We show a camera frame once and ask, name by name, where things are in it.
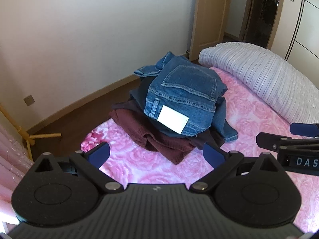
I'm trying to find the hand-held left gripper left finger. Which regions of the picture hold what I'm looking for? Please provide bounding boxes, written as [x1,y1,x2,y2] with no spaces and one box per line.
[33,141,124,193]

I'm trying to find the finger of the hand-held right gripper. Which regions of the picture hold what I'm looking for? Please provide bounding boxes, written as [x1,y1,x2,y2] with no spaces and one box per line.
[289,123,319,138]
[256,132,319,152]

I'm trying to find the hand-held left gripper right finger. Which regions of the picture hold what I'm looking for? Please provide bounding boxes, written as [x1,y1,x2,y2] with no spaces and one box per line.
[191,143,283,193]

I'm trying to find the blue denim jeans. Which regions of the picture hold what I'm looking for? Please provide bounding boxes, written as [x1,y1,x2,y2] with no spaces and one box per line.
[134,52,238,143]

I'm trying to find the maroon knit sweater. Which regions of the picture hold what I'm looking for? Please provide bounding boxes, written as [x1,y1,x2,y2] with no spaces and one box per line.
[108,110,197,165]

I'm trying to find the pink floral blanket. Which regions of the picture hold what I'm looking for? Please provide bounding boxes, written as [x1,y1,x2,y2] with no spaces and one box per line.
[81,66,319,232]

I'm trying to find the black garment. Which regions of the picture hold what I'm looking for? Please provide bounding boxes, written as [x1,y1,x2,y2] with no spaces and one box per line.
[112,101,225,152]

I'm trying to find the wooden coat stand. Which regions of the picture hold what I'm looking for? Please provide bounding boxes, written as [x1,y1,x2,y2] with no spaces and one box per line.
[0,105,62,161]

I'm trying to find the pink curtain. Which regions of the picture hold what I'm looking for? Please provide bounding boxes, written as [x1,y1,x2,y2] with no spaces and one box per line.
[0,123,34,219]

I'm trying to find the wooden door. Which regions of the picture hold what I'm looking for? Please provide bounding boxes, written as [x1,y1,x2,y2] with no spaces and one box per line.
[189,0,232,61]

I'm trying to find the wooden door frame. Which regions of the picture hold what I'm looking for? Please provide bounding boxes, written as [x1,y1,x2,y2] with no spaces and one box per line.
[219,0,257,43]

